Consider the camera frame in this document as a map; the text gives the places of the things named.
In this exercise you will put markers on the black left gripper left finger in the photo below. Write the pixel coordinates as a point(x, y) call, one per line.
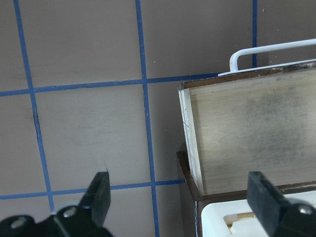
point(85, 219)

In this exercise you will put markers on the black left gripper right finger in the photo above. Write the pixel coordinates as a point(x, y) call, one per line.
point(279, 216)

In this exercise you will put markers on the wooden drawer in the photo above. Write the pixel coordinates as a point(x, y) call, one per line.
point(262, 120)

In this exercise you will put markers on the dark wooden cabinet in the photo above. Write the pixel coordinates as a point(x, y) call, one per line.
point(200, 201)

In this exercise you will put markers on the white plastic tray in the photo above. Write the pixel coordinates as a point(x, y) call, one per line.
point(236, 219)

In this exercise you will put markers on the white drawer handle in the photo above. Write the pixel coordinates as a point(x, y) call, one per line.
point(276, 56)

